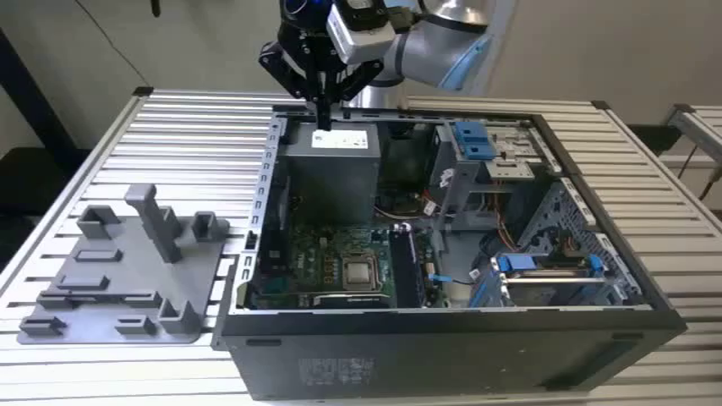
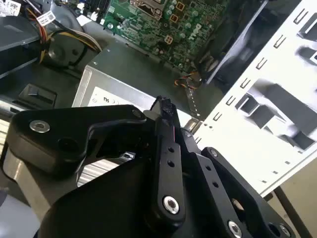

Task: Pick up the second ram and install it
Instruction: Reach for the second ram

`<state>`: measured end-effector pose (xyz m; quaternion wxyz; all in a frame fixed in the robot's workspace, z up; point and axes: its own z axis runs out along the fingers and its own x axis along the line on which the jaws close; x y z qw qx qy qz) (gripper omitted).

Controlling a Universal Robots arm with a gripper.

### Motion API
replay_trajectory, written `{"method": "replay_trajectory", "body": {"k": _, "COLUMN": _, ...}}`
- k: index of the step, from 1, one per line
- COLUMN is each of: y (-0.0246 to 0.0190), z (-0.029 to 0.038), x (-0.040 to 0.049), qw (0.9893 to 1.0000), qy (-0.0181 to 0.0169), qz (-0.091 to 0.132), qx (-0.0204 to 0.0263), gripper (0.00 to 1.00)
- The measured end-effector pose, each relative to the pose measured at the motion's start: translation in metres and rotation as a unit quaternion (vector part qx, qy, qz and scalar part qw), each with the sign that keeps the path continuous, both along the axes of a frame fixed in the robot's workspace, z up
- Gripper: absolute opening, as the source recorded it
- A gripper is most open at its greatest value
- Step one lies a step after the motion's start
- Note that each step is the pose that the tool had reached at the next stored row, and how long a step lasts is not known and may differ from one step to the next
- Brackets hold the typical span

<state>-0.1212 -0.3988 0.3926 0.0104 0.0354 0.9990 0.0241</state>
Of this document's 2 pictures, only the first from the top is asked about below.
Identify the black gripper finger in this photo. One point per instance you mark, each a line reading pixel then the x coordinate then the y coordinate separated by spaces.
pixel 281 67
pixel 360 78

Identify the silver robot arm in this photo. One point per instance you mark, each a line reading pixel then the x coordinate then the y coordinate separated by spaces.
pixel 433 46

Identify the black RAM slot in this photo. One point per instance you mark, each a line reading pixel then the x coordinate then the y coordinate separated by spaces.
pixel 417 270

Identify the blue drive bay latches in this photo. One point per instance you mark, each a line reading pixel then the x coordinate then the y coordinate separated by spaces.
pixel 471 139

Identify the black table corner cap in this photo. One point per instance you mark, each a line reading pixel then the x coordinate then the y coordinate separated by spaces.
pixel 143 91
pixel 602 105
pixel 683 108

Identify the grey power supply unit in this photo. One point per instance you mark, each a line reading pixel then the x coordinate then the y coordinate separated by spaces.
pixel 332 186

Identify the grey metal drive cage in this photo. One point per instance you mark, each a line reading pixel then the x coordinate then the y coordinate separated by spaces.
pixel 456 199

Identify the CPU socket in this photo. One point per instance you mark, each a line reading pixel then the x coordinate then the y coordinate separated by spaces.
pixel 353 255

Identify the green motherboard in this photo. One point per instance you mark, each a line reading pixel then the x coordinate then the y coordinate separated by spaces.
pixel 307 254

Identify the silver CPU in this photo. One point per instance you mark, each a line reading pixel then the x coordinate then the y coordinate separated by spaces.
pixel 360 275

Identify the hard disk in blue carrier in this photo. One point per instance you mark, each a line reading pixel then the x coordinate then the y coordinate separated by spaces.
pixel 515 262

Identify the black graphics card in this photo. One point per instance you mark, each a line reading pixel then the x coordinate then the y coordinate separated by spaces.
pixel 349 301

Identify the black box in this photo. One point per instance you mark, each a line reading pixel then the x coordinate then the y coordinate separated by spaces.
pixel 654 139

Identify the grey plastic parts rack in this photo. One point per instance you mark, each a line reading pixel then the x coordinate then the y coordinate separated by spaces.
pixel 135 279

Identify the aluminium side table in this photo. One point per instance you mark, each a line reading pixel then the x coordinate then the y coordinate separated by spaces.
pixel 699 127

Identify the black PC case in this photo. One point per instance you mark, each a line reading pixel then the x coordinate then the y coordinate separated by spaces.
pixel 395 359

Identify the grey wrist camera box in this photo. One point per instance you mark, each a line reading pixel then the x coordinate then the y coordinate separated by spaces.
pixel 360 40

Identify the black wall hanging rod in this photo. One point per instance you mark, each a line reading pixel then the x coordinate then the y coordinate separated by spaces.
pixel 155 7

